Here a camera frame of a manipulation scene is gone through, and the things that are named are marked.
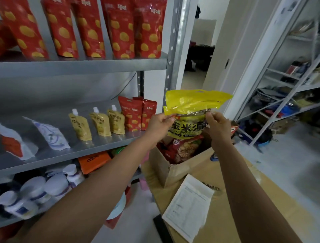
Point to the clutter of assorted shelf items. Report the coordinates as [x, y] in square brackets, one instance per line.
[282, 105]

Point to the white blue printed pouch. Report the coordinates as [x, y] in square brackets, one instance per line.
[51, 136]

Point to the row of large red pouches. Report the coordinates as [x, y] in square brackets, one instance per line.
[87, 27]

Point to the grey metal shelf unit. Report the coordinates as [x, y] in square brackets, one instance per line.
[75, 67]

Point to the person's right forearm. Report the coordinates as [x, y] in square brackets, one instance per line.
[250, 195]

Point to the red noodle snack bag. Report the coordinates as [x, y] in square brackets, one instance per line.
[182, 150]

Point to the white red printed pouch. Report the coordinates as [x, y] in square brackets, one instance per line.
[13, 146]

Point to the orange packet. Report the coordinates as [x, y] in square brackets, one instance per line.
[93, 161]

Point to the person's left forearm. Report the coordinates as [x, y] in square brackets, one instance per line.
[100, 187]

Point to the white plastic bottle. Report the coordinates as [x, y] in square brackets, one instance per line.
[17, 206]
[73, 175]
[35, 189]
[57, 186]

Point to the white printed paper sheet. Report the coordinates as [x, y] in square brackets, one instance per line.
[187, 207]

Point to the red white snack packet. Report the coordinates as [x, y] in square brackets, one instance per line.
[234, 129]

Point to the black table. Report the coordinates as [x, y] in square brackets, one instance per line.
[200, 57]

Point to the person's right thumb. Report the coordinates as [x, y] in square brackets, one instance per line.
[207, 119]

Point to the person's left thumb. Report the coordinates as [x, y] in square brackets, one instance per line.
[169, 120]

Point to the green packet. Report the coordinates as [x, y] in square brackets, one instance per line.
[118, 151]

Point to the small red dotted pouch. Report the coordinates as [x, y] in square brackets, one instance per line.
[130, 112]
[149, 112]

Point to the yellow spout pouch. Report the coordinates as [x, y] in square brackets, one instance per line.
[101, 124]
[116, 121]
[80, 125]

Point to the yellow snack bag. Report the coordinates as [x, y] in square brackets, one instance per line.
[192, 102]

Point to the black flat object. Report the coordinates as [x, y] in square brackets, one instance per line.
[162, 229]

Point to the person's right hand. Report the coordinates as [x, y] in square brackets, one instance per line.
[220, 130]

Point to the white door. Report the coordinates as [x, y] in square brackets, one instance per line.
[225, 50]

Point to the brown cardboard box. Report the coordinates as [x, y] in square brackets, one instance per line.
[225, 200]

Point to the person's left hand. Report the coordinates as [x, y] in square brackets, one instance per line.
[156, 126]

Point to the white metal shelf unit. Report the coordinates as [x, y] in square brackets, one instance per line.
[287, 85]

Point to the white red container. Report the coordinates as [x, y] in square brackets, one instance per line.
[117, 207]

